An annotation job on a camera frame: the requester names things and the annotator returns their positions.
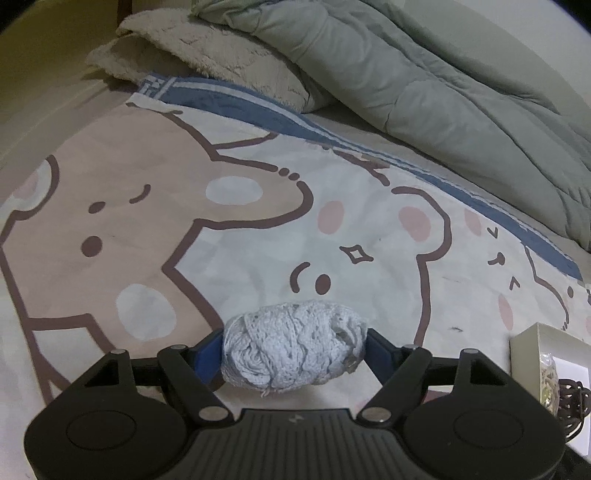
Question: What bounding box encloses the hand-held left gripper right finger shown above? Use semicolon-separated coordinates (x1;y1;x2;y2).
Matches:
355;329;513;428

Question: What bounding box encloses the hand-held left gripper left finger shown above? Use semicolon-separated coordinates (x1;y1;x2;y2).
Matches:
88;330;232;428

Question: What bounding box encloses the white lace ball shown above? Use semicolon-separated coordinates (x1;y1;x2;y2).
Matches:
222;300;369;393

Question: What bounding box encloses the white cardboard box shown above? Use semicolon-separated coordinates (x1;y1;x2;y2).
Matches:
509;323;591;455

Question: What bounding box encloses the clear bag of wooden pegs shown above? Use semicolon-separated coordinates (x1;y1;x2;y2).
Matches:
538;351;561;416

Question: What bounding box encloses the dark brown hair claw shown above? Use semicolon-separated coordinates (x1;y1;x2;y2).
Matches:
556;378;591;439

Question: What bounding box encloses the bear printed blanket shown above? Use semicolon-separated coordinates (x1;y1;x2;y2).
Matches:
0;71;591;480

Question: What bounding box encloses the grey quilted duvet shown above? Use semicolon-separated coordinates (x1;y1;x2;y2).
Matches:
191;0;591;254

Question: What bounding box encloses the beige fluffy blanket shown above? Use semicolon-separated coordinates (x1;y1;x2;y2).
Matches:
87;10;335;114

